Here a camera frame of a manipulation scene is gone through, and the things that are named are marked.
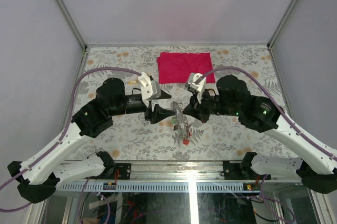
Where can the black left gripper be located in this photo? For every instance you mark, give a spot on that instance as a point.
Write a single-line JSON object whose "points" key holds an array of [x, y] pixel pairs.
{"points": [[159, 114]]}

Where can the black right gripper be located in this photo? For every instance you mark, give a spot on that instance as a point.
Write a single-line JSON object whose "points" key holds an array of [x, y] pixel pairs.
{"points": [[190, 109]]}

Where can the grey disc with key rings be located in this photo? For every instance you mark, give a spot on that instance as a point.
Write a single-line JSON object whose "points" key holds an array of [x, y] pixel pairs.
{"points": [[181, 127]]}

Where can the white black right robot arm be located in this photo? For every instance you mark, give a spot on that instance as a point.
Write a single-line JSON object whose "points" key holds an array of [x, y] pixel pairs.
{"points": [[315, 163]]}

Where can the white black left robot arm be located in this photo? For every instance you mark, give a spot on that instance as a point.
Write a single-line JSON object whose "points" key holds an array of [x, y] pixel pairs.
{"points": [[89, 122]]}

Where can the red folded cloth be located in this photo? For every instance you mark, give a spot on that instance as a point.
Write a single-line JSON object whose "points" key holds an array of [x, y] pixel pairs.
{"points": [[177, 67]]}

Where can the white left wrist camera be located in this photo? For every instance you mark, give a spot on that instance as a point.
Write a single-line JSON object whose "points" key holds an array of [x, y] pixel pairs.
{"points": [[150, 89]]}

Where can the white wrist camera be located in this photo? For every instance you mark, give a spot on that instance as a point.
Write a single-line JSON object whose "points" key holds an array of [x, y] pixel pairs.
{"points": [[150, 89], [195, 83]]}

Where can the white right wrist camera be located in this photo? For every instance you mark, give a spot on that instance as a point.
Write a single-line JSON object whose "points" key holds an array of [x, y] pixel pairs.
{"points": [[195, 83]]}

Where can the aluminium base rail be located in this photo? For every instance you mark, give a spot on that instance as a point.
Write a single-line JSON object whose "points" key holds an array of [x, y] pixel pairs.
{"points": [[173, 171]]}

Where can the white slotted cable duct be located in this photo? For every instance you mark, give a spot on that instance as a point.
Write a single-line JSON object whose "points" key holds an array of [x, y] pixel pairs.
{"points": [[130, 186]]}

